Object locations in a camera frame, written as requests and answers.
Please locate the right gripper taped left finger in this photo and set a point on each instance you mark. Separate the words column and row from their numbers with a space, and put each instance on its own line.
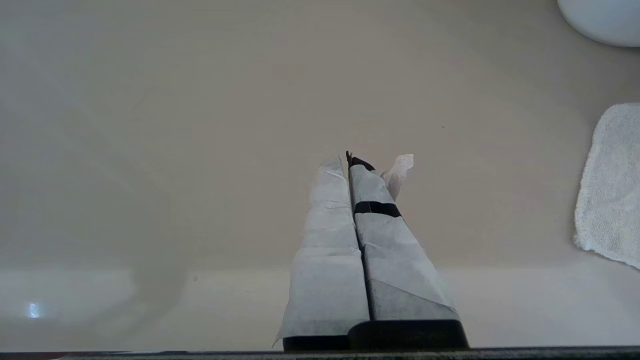
column 325, row 280

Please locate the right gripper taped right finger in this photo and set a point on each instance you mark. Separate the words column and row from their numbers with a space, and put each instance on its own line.
column 400, row 280

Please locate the white round ceramic vessel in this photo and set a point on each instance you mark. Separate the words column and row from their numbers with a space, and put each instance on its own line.
column 605, row 20

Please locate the white terry towel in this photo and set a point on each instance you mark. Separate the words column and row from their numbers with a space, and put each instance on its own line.
column 610, row 200

